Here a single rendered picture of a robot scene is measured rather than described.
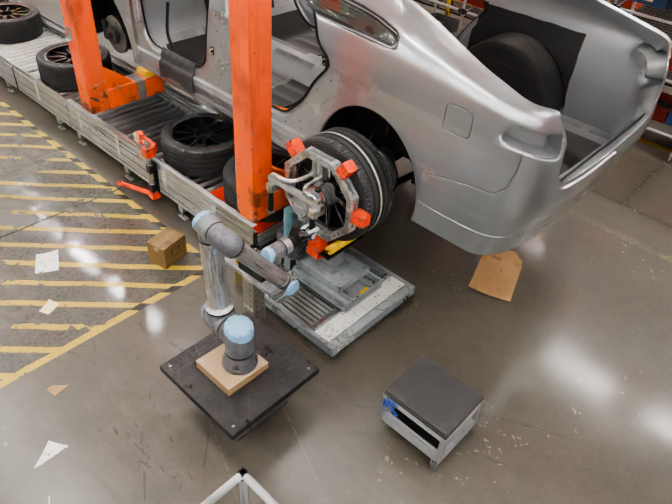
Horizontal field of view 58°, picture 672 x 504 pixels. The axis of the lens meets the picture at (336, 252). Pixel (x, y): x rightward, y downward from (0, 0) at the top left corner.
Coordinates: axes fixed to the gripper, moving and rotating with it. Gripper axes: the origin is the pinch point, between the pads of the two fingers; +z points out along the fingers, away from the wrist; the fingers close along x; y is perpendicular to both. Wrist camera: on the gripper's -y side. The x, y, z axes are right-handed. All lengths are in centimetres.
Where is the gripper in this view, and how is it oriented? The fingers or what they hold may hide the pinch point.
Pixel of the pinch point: (314, 225)
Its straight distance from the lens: 336.8
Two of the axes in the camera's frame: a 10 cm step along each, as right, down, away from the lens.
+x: 7.3, 4.7, -4.9
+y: -0.7, 7.7, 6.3
